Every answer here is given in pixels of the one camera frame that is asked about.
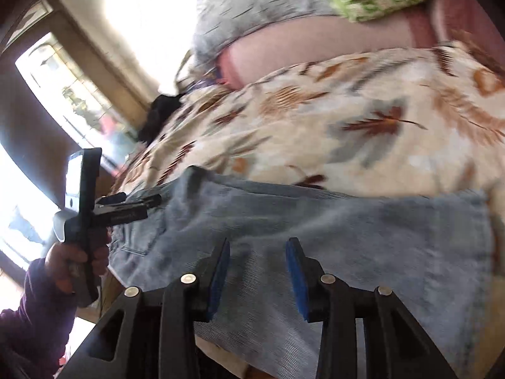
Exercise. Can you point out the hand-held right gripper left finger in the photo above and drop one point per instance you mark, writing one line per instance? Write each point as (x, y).
(219, 276)

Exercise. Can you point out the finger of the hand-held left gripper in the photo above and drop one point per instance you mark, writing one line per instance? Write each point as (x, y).
(114, 199)
(136, 211)

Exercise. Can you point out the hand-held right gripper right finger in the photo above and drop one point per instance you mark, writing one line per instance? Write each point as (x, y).
(296, 278)

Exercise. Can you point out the blue denim pants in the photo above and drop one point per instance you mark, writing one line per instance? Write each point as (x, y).
(355, 237)

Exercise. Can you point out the person's left forearm purple sleeve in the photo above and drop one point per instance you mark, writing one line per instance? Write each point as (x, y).
(31, 319)

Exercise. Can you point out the person's left hand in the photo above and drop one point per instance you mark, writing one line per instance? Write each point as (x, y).
(59, 262)

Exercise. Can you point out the frosted glass panel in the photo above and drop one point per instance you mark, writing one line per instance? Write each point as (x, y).
(19, 205)

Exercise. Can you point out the black cloth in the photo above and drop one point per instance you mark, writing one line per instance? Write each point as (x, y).
(158, 116)

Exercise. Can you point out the brown wooden door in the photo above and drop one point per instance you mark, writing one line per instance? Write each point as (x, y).
(35, 134)

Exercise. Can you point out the stained glass door pane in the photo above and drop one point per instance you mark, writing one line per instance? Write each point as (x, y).
(59, 75)

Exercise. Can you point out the leaf print blanket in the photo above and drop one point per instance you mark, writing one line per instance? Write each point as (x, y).
(315, 102)

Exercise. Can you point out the grey quilted pillow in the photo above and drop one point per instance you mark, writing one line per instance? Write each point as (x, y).
(256, 12)

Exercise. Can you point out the pink sofa bolster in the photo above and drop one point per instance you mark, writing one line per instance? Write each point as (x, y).
(315, 43)

